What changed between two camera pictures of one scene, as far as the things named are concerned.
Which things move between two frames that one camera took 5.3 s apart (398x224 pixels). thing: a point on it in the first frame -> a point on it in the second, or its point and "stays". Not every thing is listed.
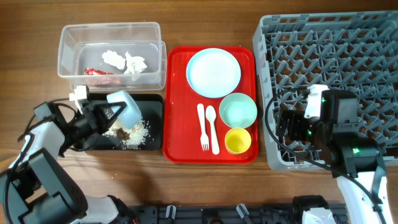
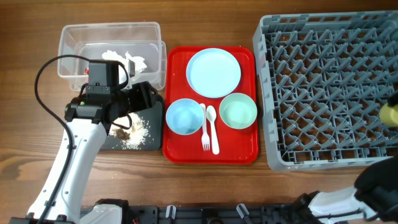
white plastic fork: [203, 137] stays
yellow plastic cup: [237, 140] -> [388, 115]
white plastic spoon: [211, 114] stays
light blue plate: [213, 73] stays
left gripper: [91, 112] -> [145, 98]
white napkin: [135, 64] stays
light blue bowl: [131, 116] -> [185, 116]
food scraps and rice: [132, 138] stays
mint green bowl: [237, 111] stays
